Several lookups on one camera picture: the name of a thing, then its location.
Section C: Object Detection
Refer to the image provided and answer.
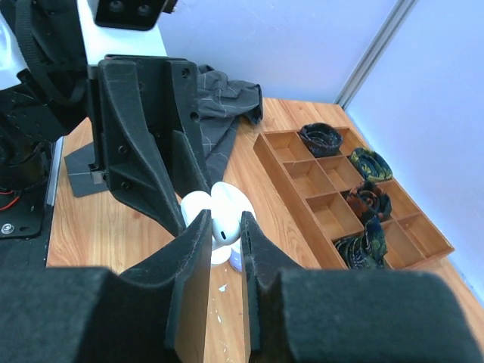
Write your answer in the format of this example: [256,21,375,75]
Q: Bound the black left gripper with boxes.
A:
[88,55,212,237]

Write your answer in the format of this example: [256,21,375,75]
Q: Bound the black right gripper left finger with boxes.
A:
[1,210,212,362]

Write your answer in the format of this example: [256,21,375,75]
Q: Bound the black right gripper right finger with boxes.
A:
[240,212,483,362]

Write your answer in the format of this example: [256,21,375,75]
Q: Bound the lilac earbud charging case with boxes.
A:
[229,244,242,272]

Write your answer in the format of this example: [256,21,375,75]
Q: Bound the white earbud charging case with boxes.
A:
[181,181,256,265]

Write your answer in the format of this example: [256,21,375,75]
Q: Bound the white earbud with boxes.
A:
[211,181,241,246]

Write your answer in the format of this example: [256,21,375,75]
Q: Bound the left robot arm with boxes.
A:
[1,1,211,236]

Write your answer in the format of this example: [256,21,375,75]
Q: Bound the grey checked cloth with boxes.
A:
[64,65,263,198]

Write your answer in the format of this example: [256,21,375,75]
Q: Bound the dark rolled necktie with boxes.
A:
[334,216,388,269]

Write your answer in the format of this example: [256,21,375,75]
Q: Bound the wooden compartment tray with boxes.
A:
[253,127,455,269]

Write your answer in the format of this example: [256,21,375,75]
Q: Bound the red patterned rolled necktie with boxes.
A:
[342,181,392,225]

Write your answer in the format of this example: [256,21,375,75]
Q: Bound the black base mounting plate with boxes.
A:
[1,182,54,270]

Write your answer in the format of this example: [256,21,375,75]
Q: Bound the black rolled necktie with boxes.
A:
[297,123,343,158]

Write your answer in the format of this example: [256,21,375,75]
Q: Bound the green rolled necktie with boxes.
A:
[349,147,393,183]

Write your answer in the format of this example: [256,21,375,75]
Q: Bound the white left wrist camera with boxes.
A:
[76,1,176,79]

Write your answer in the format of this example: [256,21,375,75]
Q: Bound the aluminium left frame post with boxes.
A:
[335,0,417,110]

